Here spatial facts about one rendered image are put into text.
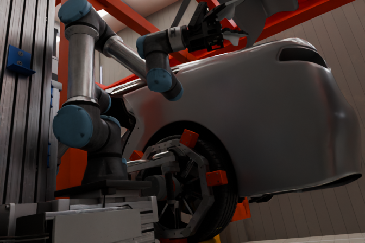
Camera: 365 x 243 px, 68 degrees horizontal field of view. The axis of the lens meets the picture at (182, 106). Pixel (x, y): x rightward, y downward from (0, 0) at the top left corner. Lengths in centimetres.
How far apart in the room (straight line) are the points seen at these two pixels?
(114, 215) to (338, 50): 601
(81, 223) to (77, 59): 52
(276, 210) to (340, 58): 328
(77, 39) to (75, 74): 13
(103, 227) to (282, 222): 536
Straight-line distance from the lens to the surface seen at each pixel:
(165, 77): 81
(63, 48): 223
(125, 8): 296
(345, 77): 619
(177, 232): 164
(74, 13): 103
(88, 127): 83
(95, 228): 68
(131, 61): 102
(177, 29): 86
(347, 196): 581
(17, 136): 96
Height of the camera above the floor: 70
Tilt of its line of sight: 21 degrees up
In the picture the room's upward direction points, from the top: 8 degrees counter-clockwise
